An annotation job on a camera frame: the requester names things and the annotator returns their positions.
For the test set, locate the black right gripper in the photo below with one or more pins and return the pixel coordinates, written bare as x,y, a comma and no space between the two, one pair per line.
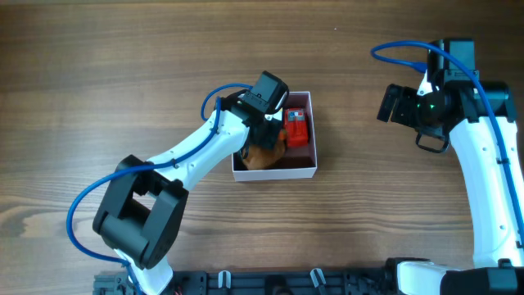
393,103

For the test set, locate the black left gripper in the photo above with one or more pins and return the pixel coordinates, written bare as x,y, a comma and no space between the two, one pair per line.
268,142

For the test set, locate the small orange fruit toy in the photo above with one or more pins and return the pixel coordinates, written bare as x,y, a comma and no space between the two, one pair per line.
282,134

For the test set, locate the brown plush capybara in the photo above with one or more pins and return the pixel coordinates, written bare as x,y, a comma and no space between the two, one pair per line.
259,158

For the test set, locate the white box pink inside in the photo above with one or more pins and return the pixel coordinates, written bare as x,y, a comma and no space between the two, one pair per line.
297,162

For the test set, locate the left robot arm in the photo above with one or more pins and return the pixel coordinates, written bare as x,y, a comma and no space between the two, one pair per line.
142,208

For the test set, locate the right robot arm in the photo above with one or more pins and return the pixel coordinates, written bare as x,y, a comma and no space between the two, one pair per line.
478,119

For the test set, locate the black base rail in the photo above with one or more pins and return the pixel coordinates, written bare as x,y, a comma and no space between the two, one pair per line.
351,281

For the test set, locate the red toy truck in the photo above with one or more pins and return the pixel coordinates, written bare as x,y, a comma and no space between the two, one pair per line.
296,127

